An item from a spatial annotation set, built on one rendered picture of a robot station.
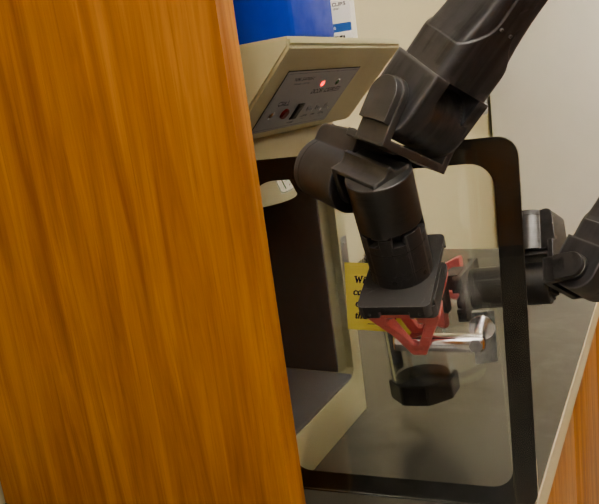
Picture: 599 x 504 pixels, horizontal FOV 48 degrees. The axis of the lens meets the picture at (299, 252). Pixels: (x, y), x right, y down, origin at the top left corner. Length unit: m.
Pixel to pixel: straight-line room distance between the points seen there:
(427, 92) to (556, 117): 3.24
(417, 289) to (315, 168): 0.14
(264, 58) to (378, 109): 0.20
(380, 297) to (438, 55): 0.21
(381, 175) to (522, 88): 3.25
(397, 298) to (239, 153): 0.20
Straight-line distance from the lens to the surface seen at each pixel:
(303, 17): 0.75
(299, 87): 0.78
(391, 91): 0.54
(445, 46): 0.55
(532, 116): 3.78
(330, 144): 0.62
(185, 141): 0.67
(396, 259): 0.58
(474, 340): 0.67
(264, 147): 0.85
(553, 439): 1.04
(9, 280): 0.91
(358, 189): 0.55
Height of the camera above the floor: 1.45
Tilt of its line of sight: 13 degrees down
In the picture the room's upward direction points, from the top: 8 degrees counter-clockwise
